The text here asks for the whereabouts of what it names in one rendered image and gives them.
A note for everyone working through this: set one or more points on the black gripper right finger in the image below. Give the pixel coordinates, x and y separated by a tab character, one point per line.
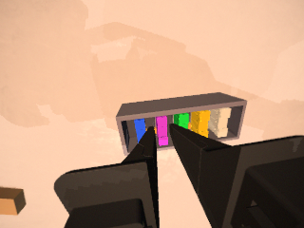
216	169

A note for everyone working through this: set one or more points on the blue fuse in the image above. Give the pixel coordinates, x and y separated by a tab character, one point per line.
140	128

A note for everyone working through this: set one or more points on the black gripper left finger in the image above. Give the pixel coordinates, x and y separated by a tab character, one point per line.
135	177

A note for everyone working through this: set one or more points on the green fuse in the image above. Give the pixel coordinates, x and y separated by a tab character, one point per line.
182	119

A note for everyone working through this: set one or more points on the orange rectangular bar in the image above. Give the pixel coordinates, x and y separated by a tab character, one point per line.
12	201

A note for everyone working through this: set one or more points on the grey fuse block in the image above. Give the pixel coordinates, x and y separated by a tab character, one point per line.
217	116

